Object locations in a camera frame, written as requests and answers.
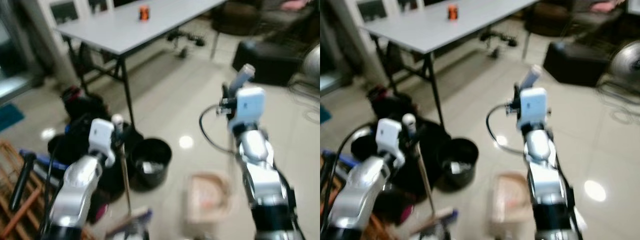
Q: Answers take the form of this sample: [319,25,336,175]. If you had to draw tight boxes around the wooden handled broom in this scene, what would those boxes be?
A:
[402,113,459,240]
[104,113,154,240]

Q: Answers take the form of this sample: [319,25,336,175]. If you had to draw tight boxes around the grey floor fan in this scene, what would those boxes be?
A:
[299,44,321,83]
[610,40,640,86]

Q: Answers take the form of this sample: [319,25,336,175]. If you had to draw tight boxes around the black round bucket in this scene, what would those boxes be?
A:
[130,138,173,192]
[437,138,480,193]

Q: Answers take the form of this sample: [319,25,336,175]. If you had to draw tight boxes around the black bag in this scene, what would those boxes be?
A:
[351,85,452,203]
[47,86,147,203]

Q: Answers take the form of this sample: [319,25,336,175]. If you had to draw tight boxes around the black ottoman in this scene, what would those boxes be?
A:
[542,40,622,88]
[231,39,313,87]

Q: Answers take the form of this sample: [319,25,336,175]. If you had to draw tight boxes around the blue bar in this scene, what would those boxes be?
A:
[322,148,359,170]
[18,148,69,174]

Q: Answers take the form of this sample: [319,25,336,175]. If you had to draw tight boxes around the black wheeled chair base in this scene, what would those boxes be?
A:
[479,29,519,59]
[166,29,206,59]

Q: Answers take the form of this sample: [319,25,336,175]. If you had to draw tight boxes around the dark sofa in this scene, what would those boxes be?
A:
[524,0,640,40]
[211,0,321,38]

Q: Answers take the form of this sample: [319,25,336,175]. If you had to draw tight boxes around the grey folding table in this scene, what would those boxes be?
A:
[54,0,229,127]
[361,0,542,129]

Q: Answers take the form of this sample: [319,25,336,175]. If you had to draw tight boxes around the pink cushion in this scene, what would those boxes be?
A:
[589,0,627,14]
[279,0,312,12]

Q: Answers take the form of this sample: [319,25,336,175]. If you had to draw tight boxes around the wooden rack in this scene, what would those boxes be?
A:
[0,140,50,240]

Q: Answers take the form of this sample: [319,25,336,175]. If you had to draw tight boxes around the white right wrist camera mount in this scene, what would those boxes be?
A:
[517,88,549,128]
[233,87,266,128]

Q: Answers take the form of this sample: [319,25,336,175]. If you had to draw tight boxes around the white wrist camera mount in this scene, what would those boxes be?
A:
[375,118,404,157]
[517,88,549,128]
[233,87,266,128]
[88,118,116,157]

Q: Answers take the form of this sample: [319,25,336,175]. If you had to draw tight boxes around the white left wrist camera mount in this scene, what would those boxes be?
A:
[375,118,404,157]
[88,118,116,157]

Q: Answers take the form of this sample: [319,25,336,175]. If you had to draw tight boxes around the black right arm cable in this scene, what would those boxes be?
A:
[485,103,526,156]
[198,104,237,155]

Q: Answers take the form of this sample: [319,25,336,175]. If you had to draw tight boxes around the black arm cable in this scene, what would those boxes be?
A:
[43,141,66,233]
[322,124,375,228]
[485,103,526,156]
[198,104,237,155]

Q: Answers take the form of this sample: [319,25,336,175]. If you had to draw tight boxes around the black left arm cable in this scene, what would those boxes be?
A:
[322,124,375,228]
[43,141,66,233]

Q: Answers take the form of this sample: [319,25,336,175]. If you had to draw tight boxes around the black cylindrical handle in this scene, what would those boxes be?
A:
[9,152,37,213]

